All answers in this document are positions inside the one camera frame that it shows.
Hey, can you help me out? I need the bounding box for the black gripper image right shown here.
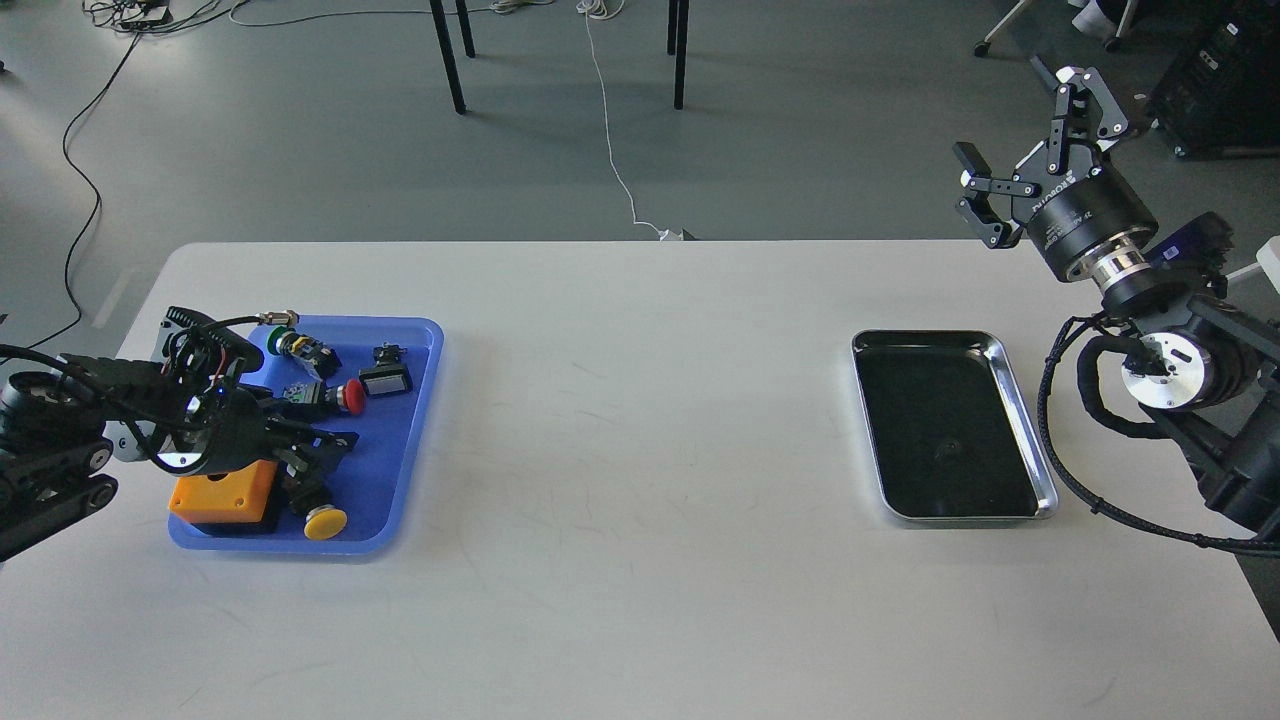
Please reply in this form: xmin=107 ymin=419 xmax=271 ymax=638
xmin=954 ymin=67 xmax=1158 ymax=283

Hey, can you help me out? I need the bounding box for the green push button switch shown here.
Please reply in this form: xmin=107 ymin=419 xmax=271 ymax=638
xmin=266 ymin=325 xmax=342 ymax=380

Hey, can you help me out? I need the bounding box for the black robot arm image left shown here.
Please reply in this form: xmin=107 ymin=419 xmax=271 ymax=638
xmin=1 ymin=306 xmax=367 ymax=559

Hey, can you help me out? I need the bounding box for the red push button switch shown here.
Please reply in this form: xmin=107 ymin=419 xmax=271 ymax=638
xmin=278 ymin=379 xmax=367 ymax=423

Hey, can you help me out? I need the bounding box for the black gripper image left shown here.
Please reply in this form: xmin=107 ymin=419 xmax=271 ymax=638
xmin=156 ymin=386 xmax=360 ymax=501

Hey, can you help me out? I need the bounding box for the orange button enclosure box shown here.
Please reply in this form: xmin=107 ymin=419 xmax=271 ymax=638
xmin=168 ymin=460 xmax=278 ymax=525

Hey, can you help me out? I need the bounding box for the white floor cable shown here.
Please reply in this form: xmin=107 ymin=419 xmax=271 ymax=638
xmin=577 ymin=0 xmax=696 ymax=242

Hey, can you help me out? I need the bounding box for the black angled table leg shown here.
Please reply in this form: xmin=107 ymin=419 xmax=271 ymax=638
xmin=428 ymin=0 xmax=476 ymax=117

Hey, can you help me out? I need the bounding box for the small black contact block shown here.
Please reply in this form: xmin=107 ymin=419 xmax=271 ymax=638
xmin=372 ymin=343 xmax=404 ymax=366

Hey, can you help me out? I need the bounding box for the yellow push button switch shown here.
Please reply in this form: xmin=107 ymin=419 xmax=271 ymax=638
xmin=284 ymin=480 xmax=348 ymax=541

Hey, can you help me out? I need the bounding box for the blue plastic tray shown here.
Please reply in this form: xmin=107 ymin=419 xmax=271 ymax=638
xmin=166 ymin=315 xmax=445 ymax=557

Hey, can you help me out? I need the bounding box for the silver metal tray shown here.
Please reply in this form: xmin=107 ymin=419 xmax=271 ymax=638
xmin=851 ymin=329 xmax=1060 ymax=527

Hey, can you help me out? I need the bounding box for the office chair base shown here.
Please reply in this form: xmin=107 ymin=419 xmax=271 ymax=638
xmin=972 ymin=1 xmax=1148 ymax=58

